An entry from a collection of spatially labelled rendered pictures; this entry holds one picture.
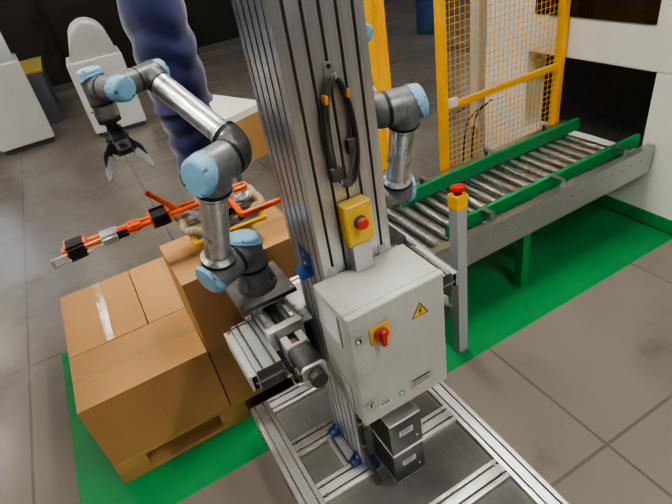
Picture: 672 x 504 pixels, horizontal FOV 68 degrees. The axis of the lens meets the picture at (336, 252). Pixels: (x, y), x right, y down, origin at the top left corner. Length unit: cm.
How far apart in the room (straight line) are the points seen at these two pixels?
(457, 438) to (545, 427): 51
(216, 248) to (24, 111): 680
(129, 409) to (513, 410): 183
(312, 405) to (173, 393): 66
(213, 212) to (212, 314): 91
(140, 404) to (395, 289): 149
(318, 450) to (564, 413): 120
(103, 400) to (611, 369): 247
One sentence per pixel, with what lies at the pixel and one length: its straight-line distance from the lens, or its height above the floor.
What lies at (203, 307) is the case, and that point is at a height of 79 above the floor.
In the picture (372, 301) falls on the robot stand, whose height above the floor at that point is 123.
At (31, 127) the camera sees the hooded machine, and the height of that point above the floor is 28.
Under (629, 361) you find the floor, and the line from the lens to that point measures 307.
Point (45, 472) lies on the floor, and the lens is 321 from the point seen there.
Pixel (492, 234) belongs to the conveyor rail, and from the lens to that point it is 293.
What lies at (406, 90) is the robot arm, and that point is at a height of 165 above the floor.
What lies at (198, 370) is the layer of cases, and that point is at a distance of 254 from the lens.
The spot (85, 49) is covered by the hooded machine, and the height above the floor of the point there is 112.
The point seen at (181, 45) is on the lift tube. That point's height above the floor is 183.
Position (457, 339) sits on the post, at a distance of 290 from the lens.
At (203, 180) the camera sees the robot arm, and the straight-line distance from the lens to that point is 142.
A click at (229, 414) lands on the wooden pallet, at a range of 280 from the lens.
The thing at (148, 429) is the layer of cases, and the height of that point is 26.
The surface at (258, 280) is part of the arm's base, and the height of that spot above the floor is 110.
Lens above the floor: 216
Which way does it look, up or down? 34 degrees down
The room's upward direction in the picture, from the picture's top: 11 degrees counter-clockwise
